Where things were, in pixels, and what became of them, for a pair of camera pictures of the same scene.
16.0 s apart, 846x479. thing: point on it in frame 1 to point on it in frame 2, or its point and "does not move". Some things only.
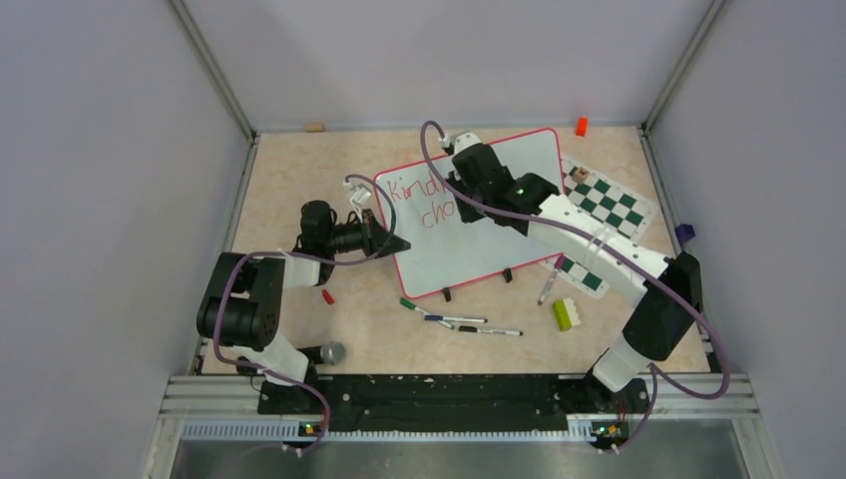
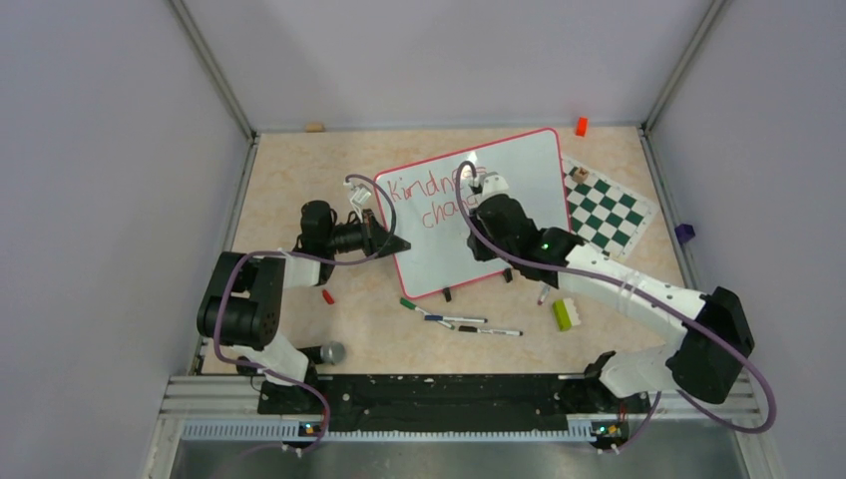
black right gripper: [468, 215] to [479, 250]
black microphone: [330, 353] does not move
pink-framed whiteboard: [444, 251] does not move
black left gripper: [374, 236] does not move
